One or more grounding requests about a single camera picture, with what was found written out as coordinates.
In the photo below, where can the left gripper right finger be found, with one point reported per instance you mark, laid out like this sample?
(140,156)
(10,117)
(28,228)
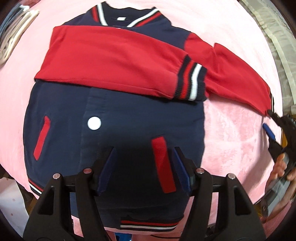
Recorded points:
(236,217)

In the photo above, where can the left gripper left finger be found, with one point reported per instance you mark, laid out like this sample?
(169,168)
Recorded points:
(67,209)

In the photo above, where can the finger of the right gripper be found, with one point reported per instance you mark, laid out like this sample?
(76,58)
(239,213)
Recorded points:
(268,131)
(275,117)

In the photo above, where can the navy red varsity jacket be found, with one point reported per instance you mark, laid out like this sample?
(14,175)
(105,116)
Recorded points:
(128,79)

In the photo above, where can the folded cream white clothes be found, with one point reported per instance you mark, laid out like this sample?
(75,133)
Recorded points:
(15,30)

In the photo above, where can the person right hand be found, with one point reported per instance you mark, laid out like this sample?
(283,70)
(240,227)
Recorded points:
(280,186)

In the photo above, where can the pink plush bed blanket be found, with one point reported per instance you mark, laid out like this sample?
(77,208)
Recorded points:
(234,139)

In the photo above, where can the white cardboard box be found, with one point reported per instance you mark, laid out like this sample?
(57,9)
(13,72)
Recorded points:
(12,205)

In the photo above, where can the cream lace covered furniture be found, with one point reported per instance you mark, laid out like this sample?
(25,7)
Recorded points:
(281,42)

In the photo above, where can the folded blue jeans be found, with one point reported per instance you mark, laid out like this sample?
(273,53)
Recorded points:
(15,12)

